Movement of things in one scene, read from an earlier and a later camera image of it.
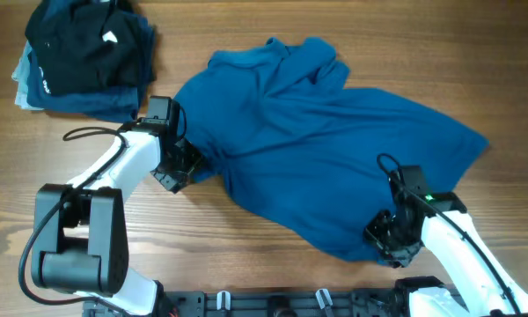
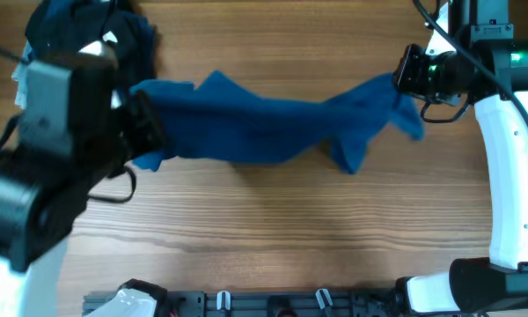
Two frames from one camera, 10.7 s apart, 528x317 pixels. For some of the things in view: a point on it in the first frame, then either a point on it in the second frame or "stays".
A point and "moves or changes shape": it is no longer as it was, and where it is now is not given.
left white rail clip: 223,300 stays
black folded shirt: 87,45 stays
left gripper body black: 179,166 -> 145,128
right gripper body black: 388,238 -> 407,71
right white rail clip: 320,300 stays
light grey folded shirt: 20,74 stays
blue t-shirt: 314,159 moves or changes shape
